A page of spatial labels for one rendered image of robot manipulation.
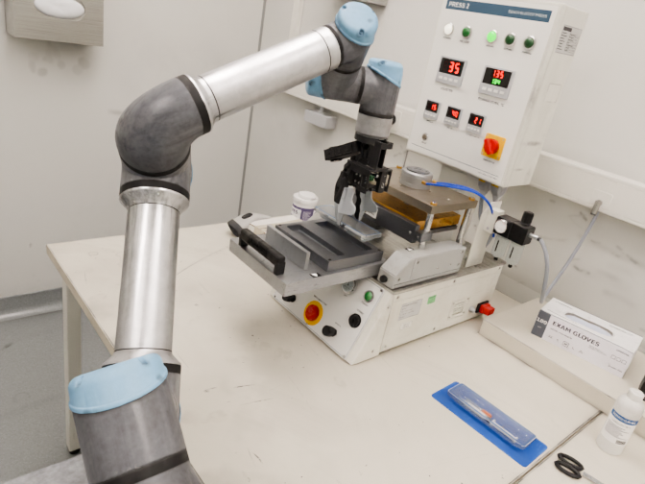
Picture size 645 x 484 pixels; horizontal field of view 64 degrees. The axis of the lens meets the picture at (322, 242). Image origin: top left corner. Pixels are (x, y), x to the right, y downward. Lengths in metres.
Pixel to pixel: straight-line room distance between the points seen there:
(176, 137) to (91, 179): 1.71
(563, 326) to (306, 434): 0.74
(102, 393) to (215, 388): 0.44
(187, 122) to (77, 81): 1.60
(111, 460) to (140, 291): 0.28
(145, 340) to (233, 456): 0.27
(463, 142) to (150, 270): 0.88
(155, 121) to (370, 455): 0.68
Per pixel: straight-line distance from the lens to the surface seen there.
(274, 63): 0.88
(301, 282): 1.03
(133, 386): 0.67
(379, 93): 1.08
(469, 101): 1.40
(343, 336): 1.21
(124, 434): 0.67
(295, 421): 1.04
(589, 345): 1.45
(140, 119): 0.83
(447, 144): 1.43
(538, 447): 1.19
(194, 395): 1.06
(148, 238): 0.87
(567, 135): 1.65
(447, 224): 1.33
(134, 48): 2.45
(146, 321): 0.83
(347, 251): 1.14
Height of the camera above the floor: 1.45
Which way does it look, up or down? 23 degrees down
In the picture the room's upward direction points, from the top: 11 degrees clockwise
